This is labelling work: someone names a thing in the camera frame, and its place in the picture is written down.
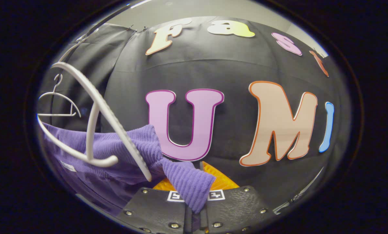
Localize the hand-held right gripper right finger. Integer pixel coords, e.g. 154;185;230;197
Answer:
199;162;274;234

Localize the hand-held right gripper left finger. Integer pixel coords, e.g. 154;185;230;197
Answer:
116;177;189;234

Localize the purple ribbed jacket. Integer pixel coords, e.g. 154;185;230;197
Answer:
41;122;216;231

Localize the white plastic hanger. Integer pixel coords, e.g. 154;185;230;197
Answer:
37;62;153;182
37;73;81;118

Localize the black backdrop cloth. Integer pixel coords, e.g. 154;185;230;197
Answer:
38;16;352;215

